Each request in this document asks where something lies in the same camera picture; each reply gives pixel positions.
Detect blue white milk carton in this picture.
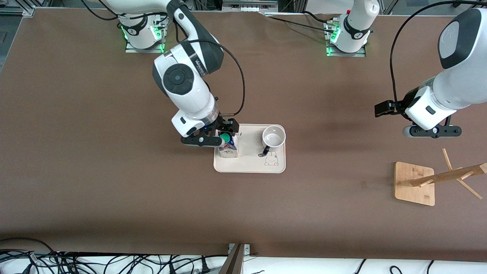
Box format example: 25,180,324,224
218,131,240,159

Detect white smiley face mug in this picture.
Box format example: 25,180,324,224
258,126,286,157

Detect beige rabbit print tray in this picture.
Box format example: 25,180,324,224
213,124,286,174

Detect wooden mug rack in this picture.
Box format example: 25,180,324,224
394,148,487,207

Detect brown table cover mat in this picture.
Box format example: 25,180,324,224
0,8,487,263

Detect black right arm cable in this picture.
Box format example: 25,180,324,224
173,23,246,116

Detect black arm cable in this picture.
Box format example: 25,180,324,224
173,23,246,116
389,0,487,115

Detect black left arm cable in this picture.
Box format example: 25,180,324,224
389,0,487,115

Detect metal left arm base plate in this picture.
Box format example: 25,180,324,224
326,46,366,57

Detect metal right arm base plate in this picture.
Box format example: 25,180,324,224
125,42,165,54

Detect black base power cable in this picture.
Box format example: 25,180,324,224
302,11,331,23
264,15,335,35

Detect metal pole bracket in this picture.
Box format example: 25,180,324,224
228,243,251,256

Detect dark camera stand pole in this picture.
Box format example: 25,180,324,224
219,244,245,274

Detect black cable with plug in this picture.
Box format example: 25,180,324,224
167,254,229,274

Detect grey aluminium frame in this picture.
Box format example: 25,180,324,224
0,0,52,16

